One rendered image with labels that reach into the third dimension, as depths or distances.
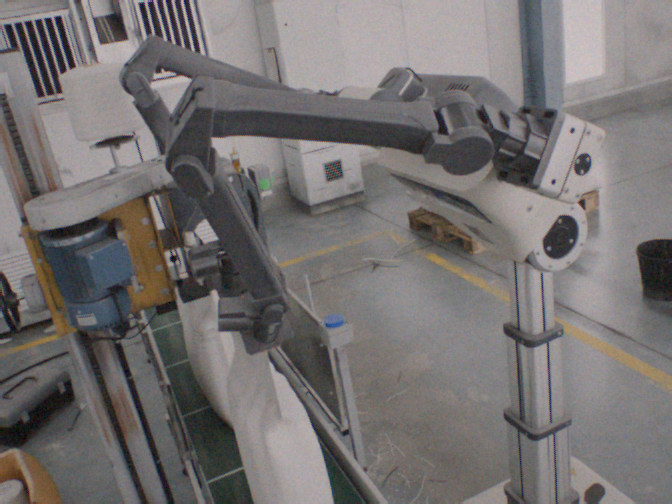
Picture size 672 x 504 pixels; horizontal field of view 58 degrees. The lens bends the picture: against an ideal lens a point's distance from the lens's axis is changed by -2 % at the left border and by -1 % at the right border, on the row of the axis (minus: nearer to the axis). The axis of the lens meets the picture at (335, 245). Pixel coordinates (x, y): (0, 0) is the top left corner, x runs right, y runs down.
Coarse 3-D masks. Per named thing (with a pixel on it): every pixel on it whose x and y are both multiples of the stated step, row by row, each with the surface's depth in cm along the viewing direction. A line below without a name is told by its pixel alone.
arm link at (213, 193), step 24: (192, 168) 80; (216, 168) 86; (192, 192) 84; (216, 192) 88; (216, 216) 92; (240, 216) 94; (240, 240) 97; (240, 264) 102; (264, 264) 103; (264, 288) 107
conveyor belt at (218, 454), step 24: (168, 312) 325; (168, 336) 299; (168, 360) 276; (192, 384) 254; (192, 408) 238; (192, 432) 223; (216, 432) 221; (216, 456) 208; (240, 456) 207; (216, 480) 197; (240, 480) 195; (336, 480) 189
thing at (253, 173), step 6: (252, 168) 176; (258, 168) 175; (264, 168) 174; (252, 174) 176; (258, 174) 174; (264, 174) 175; (258, 180) 174; (270, 180) 176; (258, 186) 175; (270, 186) 176; (258, 192) 176
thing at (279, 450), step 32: (256, 384) 157; (288, 384) 168; (256, 416) 150; (288, 416) 144; (256, 448) 150; (288, 448) 147; (320, 448) 153; (256, 480) 160; (288, 480) 148; (320, 480) 153
